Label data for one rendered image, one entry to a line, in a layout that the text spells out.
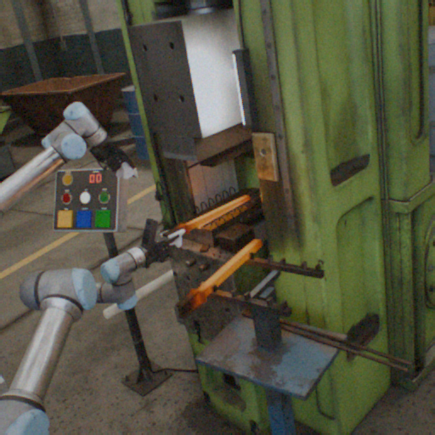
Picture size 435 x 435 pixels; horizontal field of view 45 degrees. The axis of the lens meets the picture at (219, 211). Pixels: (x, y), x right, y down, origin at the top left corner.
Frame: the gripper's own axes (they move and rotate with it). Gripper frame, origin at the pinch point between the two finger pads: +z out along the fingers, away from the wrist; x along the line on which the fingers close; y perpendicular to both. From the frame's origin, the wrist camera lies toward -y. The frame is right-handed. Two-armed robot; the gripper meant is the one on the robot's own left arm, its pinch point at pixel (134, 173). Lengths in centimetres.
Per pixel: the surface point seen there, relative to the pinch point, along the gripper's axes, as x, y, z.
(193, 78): 27.1, -27.6, -22.3
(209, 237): 20.1, 1.4, 32.2
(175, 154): 9.6, -14.0, 2.6
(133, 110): -384, -207, 174
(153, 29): 12, -35, -38
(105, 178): -33.2, -1.2, 10.4
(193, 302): 58, 35, 7
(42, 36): -884, -393, 165
